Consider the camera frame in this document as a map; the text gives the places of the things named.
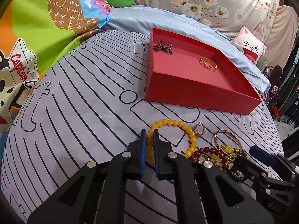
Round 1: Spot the dark brown bead bracelet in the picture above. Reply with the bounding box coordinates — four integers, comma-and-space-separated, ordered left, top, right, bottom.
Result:
227, 149, 249, 184

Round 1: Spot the yellow amber chunk bracelet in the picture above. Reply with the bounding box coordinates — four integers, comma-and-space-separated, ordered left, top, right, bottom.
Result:
195, 144, 237, 169

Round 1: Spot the thin gold bangle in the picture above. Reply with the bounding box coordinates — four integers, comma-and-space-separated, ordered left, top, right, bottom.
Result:
213, 130, 243, 155

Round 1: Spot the dark red bead bracelet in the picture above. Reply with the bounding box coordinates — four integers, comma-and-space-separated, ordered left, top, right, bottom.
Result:
188, 146, 239, 175

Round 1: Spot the small gold earring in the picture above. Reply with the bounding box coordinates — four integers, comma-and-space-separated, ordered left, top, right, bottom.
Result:
193, 122, 205, 137

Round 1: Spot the yellow bead bracelet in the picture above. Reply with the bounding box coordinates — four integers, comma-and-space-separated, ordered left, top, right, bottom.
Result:
146, 118, 197, 166

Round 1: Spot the wide gold chain bangle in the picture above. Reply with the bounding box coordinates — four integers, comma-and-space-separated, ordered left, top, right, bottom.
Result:
199, 57, 217, 71

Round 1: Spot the dark beaded bow ornament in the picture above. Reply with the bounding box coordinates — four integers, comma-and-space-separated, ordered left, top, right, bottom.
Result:
153, 41, 173, 55

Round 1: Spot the dark red chair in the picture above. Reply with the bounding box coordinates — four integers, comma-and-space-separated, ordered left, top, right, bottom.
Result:
269, 65, 283, 86

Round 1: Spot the pink cartoon face cushion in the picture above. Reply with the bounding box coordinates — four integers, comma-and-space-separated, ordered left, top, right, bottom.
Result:
231, 25, 267, 65

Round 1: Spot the red cardboard tray box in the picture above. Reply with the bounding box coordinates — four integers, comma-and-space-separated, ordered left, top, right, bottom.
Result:
145, 28, 261, 114

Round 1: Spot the grey floral bedsheet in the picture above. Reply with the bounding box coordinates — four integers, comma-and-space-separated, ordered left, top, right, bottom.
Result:
134, 0, 298, 70

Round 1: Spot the light blue pillow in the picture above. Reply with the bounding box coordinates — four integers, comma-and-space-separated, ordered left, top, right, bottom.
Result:
102, 5, 271, 93

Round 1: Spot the colourful monkey cartoon blanket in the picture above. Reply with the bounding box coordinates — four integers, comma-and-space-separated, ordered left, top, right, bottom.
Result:
1, 0, 111, 134

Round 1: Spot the white charging cable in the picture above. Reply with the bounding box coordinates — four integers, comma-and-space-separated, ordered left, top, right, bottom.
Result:
258, 0, 272, 75

